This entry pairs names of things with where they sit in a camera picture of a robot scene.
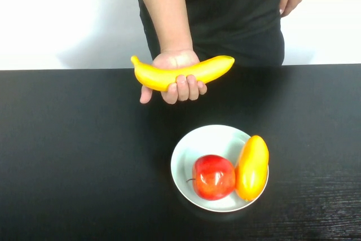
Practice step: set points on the person's right hand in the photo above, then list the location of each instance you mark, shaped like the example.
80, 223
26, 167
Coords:
176, 60

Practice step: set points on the yellow plastic banana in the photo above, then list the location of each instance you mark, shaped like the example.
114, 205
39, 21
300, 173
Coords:
158, 76

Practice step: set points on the person's right forearm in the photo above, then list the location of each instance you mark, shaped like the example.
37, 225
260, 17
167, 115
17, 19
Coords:
166, 9

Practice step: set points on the black t-shirt torso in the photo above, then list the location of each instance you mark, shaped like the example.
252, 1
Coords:
231, 1

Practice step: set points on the dark trousers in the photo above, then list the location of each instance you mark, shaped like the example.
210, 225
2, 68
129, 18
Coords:
242, 52

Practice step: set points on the white round bowl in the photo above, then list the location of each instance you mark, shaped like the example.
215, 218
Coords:
210, 142

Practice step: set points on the red plastic apple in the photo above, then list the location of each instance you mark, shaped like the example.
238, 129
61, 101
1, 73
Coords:
213, 177

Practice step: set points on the orange yellow plastic mango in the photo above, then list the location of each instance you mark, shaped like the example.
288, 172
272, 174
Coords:
251, 167

